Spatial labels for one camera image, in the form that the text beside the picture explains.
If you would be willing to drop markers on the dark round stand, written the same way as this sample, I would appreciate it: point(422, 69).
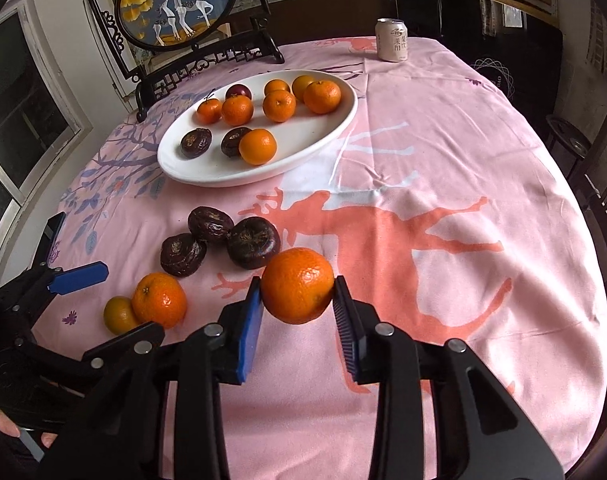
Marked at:
point(568, 135)

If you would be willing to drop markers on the person's left hand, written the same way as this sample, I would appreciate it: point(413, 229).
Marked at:
point(3, 422)

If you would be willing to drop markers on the round deer screen ornament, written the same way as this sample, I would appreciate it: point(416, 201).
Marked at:
point(178, 5)

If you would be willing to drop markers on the wrinkled dark passion fruit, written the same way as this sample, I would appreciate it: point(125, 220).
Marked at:
point(182, 255)
point(252, 242)
point(210, 224)
point(231, 139)
point(196, 143)

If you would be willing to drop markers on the pink printed tablecloth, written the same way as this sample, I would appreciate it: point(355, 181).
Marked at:
point(433, 160)

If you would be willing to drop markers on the beige patterned curtain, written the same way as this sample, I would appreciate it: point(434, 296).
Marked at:
point(601, 45)

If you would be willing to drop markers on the white oval plate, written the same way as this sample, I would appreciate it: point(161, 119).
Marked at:
point(303, 135)

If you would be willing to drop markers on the dark wooden chair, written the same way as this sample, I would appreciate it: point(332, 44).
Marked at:
point(603, 200)

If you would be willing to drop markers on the smooth purple passion fruit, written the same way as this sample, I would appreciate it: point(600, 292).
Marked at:
point(238, 91)

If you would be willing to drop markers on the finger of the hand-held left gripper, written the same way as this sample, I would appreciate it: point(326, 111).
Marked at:
point(78, 277)
point(53, 235)

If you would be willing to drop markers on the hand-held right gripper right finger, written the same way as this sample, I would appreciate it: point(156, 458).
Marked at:
point(346, 330)

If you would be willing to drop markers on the beige drink can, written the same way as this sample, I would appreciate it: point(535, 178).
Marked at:
point(392, 40)

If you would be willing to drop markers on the large bumpy orange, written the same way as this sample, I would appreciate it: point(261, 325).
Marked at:
point(297, 285)

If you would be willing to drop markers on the white framed window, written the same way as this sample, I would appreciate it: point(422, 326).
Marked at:
point(38, 100)

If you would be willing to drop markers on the black cabinet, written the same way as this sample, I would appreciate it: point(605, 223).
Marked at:
point(458, 20)

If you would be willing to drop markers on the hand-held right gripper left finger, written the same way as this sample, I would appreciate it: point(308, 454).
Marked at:
point(251, 330)

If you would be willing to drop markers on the small yellowish orange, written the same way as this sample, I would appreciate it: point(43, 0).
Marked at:
point(117, 315)

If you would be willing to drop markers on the small stemmed orange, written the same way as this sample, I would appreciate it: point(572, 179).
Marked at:
point(209, 111)

